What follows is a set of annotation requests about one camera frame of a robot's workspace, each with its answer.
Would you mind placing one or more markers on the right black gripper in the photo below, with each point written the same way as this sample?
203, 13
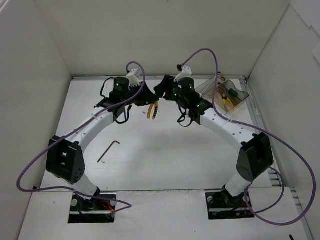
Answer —
166, 87

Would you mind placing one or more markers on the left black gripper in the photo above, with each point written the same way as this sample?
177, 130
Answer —
144, 93

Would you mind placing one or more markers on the yellow needle nose pliers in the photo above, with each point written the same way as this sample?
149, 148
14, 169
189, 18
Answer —
153, 110

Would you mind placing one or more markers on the yellow side cutter pliers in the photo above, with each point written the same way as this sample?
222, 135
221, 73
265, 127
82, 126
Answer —
224, 95

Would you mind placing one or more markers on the green handled screwdriver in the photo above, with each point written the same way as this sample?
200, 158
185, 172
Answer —
233, 93

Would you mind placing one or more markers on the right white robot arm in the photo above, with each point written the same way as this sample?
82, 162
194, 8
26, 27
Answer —
254, 150

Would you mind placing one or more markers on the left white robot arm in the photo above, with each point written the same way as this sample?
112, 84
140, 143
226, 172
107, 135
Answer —
65, 156

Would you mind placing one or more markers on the clear plastic organizer container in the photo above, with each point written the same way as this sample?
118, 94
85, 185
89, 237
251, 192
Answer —
206, 91

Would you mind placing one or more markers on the lower dark hex key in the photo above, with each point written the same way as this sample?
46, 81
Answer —
105, 152

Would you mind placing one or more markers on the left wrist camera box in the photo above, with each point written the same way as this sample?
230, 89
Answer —
133, 76

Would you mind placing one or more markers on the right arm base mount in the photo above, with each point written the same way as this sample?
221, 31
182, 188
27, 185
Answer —
222, 206

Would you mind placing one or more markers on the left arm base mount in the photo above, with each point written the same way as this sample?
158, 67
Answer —
92, 211

